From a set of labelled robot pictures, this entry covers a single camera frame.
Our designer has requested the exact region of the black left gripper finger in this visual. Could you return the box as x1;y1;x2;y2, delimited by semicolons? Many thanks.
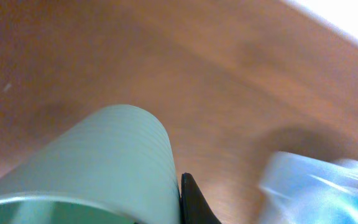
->
181;173;221;224

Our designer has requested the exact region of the mint green cup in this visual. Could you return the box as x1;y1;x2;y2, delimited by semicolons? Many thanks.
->
0;105;181;224

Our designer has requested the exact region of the clear plastic storage bin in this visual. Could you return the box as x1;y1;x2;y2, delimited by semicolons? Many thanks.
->
259;152;358;224

